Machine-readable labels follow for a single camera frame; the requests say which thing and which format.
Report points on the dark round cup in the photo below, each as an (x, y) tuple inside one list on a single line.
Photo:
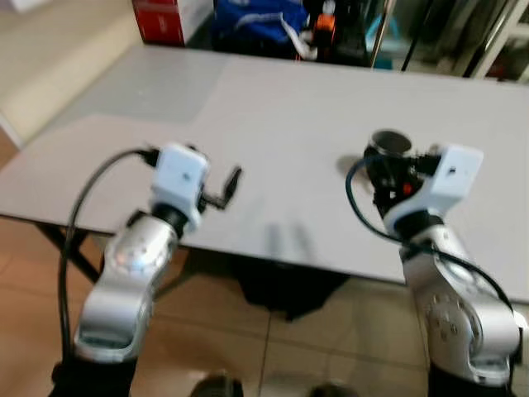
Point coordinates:
[(390, 143)]

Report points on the blue fabric bag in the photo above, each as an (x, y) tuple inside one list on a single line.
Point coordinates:
[(256, 25)]

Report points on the black robot foot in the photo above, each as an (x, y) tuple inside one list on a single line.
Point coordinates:
[(216, 386), (333, 390)]

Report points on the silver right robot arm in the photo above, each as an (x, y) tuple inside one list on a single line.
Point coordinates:
[(455, 314)]

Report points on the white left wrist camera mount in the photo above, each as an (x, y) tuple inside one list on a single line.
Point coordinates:
[(180, 178)]

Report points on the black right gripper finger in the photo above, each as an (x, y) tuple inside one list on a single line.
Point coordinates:
[(372, 169)]

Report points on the orange and black device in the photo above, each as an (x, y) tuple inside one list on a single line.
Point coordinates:
[(325, 29)]

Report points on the black left robot foot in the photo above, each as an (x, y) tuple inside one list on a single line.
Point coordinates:
[(216, 386)]

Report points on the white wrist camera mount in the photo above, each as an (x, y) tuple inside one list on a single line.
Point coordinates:
[(180, 178), (442, 186)]

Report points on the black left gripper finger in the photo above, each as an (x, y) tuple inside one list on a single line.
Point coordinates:
[(233, 182), (197, 150)]

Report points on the brass metal pole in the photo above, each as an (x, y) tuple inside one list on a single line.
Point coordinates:
[(378, 33)]

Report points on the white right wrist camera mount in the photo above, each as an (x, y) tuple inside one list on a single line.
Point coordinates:
[(442, 186)]

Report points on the red cardboard box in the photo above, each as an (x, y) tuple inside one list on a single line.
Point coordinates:
[(165, 21)]

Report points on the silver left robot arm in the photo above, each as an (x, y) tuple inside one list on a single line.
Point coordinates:
[(124, 281)]

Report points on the white shelf frame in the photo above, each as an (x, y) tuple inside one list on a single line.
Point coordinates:
[(504, 41)]

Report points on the black right robot foot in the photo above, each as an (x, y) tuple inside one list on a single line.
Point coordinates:
[(333, 390)]

